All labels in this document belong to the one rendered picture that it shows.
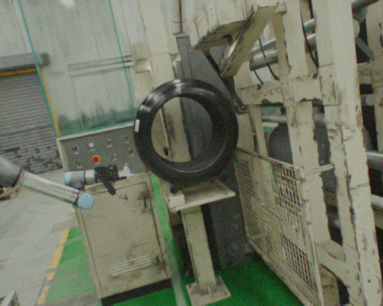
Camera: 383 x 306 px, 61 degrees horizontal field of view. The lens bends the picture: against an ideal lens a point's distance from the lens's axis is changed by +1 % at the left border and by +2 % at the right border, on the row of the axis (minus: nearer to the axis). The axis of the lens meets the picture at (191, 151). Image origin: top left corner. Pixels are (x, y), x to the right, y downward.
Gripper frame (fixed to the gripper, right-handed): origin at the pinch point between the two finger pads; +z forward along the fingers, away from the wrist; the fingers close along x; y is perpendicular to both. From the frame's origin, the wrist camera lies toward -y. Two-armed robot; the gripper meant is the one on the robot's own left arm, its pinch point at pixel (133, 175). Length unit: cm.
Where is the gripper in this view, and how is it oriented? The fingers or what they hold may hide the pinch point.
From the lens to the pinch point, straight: 179.2
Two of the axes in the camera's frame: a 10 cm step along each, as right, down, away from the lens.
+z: 9.8, -1.0, 1.8
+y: -0.7, -9.9, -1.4
